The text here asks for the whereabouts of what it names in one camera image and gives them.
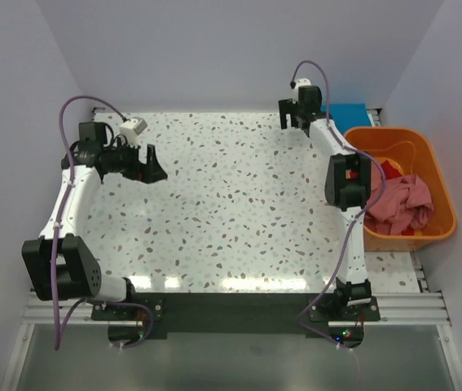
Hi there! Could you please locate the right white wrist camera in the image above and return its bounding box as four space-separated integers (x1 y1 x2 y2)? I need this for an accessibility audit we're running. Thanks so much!
290 78 312 103

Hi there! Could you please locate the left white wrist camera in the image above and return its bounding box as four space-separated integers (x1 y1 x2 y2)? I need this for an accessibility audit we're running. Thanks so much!
119 117 147 147

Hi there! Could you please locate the pink t shirt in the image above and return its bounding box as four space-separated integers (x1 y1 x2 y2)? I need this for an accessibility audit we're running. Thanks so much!
364 174 434 235

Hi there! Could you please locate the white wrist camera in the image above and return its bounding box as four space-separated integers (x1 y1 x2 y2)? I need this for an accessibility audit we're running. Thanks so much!
290 78 312 103
119 117 147 147

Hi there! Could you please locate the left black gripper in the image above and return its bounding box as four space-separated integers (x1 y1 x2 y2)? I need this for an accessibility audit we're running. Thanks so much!
103 138 167 184

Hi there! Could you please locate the blue t shirt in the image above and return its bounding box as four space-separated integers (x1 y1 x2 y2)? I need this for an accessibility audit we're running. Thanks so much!
329 103 372 134

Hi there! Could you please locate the orange plastic basket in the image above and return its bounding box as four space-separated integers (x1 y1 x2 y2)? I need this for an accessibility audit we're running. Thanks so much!
345 126 456 252

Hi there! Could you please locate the red t shirt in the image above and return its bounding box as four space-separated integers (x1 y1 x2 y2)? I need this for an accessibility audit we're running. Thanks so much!
381 160 403 183

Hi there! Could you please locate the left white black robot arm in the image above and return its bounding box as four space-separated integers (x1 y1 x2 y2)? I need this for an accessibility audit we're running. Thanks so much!
21 117 168 319

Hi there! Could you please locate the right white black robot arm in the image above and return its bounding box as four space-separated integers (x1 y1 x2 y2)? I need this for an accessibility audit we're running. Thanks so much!
279 78 372 320

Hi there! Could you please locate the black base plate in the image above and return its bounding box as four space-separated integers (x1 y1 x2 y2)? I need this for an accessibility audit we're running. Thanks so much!
91 293 381 344

